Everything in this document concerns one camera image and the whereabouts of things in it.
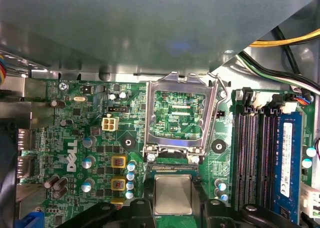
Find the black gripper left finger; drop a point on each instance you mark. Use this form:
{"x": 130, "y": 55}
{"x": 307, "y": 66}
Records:
{"x": 140, "y": 215}

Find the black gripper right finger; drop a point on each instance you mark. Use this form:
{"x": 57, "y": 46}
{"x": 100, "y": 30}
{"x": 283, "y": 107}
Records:
{"x": 215, "y": 215}

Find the silver CPU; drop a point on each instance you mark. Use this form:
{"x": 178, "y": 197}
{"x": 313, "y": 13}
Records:
{"x": 172, "y": 195}

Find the black RAM slot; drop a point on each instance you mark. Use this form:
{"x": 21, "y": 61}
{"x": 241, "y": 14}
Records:
{"x": 268, "y": 150}
{"x": 253, "y": 150}
{"x": 242, "y": 150}

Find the blue RAM stick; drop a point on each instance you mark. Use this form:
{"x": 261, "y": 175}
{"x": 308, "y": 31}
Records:
{"x": 287, "y": 163}

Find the green Dell motherboard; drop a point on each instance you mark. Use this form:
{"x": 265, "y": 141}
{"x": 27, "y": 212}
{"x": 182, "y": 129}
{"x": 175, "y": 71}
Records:
{"x": 75, "y": 113}

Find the metal socket cover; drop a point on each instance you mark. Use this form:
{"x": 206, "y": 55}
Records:
{"x": 162, "y": 85}

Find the black PC case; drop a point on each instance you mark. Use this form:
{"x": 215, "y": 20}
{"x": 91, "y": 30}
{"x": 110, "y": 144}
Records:
{"x": 12, "y": 113}

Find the grey power supply unit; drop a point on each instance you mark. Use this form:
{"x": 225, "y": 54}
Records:
{"x": 125, "y": 25}

